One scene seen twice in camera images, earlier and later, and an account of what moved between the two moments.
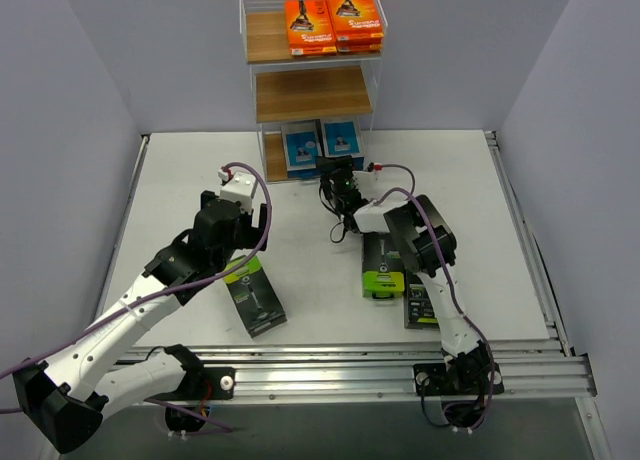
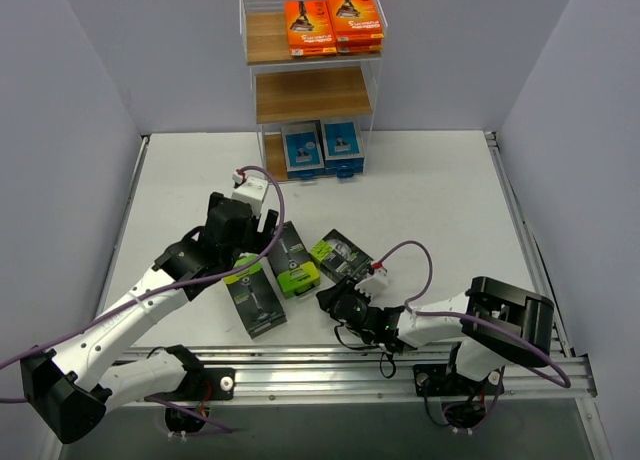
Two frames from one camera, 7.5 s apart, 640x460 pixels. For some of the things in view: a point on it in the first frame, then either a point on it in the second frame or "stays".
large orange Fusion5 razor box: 310,27 stays
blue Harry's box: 302,145 stays
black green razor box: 383,275 → 296,272
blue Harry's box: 341,139 stays
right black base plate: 438,382 stays
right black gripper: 336,167 → 338,298
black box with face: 420,311 → 338,258
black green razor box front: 255,297 stays
